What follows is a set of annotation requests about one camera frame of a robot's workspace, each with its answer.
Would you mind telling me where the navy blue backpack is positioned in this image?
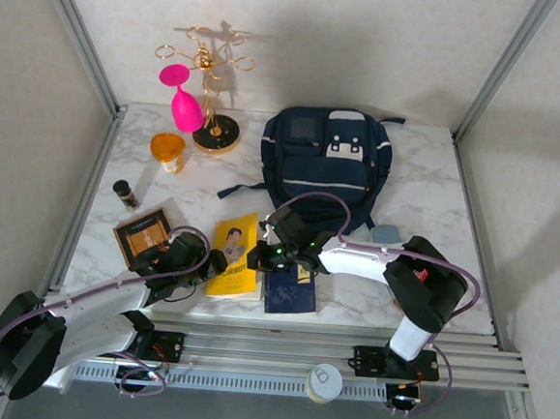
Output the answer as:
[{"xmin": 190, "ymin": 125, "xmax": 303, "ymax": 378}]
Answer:
[{"xmin": 214, "ymin": 99, "xmax": 408, "ymax": 242}]

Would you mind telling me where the small black bottle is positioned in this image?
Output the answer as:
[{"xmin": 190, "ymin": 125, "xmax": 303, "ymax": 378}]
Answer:
[{"xmin": 110, "ymin": 179, "xmax": 142, "ymax": 212}]

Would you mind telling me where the pink goblet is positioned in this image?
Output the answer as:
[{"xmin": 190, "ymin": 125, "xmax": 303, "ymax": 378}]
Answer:
[{"xmin": 155, "ymin": 62, "xmax": 210, "ymax": 135}]

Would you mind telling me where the gold wire glass rack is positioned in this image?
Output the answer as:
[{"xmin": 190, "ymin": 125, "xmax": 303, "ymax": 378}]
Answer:
[{"xmin": 147, "ymin": 21, "xmax": 259, "ymax": 159}]

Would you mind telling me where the dark blue paperback book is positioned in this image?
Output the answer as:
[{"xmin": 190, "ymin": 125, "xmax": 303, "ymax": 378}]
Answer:
[{"xmin": 261, "ymin": 261, "xmax": 323, "ymax": 318}]

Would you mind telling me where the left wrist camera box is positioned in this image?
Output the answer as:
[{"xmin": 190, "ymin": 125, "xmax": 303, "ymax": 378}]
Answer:
[{"xmin": 129, "ymin": 245, "xmax": 171, "ymax": 278}]

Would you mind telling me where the aluminium mounting rail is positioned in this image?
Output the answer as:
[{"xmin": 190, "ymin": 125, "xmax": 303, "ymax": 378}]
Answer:
[{"xmin": 4, "ymin": 312, "xmax": 535, "ymax": 395}]

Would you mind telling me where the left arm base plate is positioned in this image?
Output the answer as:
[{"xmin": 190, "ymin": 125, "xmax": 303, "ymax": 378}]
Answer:
[{"xmin": 94, "ymin": 325, "xmax": 187, "ymax": 364}]

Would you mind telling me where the brown black box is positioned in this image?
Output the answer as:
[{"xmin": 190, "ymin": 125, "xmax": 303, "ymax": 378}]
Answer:
[{"xmin": 109, "ymin": 204, "xmax": 177, "ymax": 273}]

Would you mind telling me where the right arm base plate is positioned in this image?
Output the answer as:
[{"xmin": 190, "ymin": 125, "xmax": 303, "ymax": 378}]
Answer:
[{"xmin": 351, "ymin": 344, "xmax": 444, "ymax": 383}]

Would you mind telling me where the white foam pad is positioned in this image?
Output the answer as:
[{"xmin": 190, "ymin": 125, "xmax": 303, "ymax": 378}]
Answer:
[{"xmin": 44, "ymin": 363, "xmax": 75, "ymax": 394}]

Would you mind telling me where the grey-blue pencil case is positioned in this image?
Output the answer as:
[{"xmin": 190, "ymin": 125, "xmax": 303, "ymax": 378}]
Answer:
[{"xmin": 369, "ymin": 222, "xmax": 404, "ymax": 247}]

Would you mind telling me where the orange plastic cup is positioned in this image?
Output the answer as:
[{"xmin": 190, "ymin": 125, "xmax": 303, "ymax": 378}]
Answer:
[{"xmin": 147, "ymin": 132, "xmax": 189, "ymax": 177}]

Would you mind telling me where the small LED circuit board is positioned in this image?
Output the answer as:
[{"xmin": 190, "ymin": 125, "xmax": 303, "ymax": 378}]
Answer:
[
  {"xmin": 113, "ymin": 364, "xmax": 171, "ymax": 400},
  {"xmin": 382, "ymin": 381, "xmax": 426, "ymax": 419}
]

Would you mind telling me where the aluminium side rail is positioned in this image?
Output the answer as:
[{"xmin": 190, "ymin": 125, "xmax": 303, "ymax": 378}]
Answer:
[
  {"xmin": 436, "ymin": 133, "xmax": 529, "ymax": 353},
  {"xmin": 36, "ymin": 104, "xmax": 127, "ymax": 323}
]

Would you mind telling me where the slotted grey cable duct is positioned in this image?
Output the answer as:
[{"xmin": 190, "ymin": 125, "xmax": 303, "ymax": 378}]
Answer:
[{"xmin": 70, "ymin": 358, "xmax": 389, "ymax": 404}]

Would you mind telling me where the tin can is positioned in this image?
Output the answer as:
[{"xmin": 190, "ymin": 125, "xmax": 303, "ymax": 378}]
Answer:
[{"xmin": 304, "ymin": 361, "xmax": 345, "ymax": 406}]

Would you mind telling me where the aluminium frame post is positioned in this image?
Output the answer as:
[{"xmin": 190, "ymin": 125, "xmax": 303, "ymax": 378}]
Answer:
[
  {"xmin": 453, "ymin": 0, "xmax": 559, "ymax": 147},
  {"xmin": 23, "ymin": 0, "xmax": 135, "ymax": 116}
]

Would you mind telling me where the yellow paperback book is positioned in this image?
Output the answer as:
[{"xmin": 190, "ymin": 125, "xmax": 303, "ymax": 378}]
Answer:
[{"xmin": 203, "ymin": 208, "xmax": 269, "ymax": 302}]

